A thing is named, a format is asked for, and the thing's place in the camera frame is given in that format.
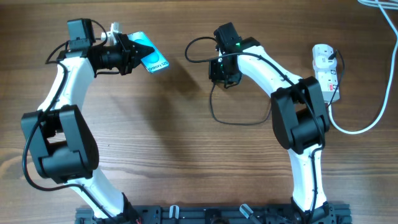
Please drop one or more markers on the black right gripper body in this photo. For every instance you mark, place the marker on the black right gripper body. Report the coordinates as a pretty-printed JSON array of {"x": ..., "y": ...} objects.
[{"x": 219, "y": 72}]

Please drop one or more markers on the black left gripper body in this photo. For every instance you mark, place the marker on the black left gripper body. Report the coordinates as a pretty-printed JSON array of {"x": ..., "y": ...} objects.
[{"x": 126, "y": 58}]

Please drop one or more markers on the turquoise screen smartphone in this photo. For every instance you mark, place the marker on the turquoise screen smartphone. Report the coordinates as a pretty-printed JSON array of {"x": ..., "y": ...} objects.
[{"x": 155, "y": 61}]

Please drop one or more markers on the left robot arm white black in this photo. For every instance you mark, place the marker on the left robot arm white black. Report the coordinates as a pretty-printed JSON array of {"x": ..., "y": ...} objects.
[{"x": 57, "y": 137}]

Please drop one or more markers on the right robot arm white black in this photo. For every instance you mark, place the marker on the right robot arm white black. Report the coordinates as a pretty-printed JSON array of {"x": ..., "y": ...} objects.
[{"x": 299, "y": 119}]

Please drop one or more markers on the white USB charger adapter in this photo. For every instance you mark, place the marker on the white USB charger adapter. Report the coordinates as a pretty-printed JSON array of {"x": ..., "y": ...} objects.
[{"x": 322, "y": 63}]

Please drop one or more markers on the white power strip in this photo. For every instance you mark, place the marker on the white power strip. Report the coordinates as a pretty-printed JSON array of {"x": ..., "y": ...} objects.
[{"x": 327, "y": 80}]

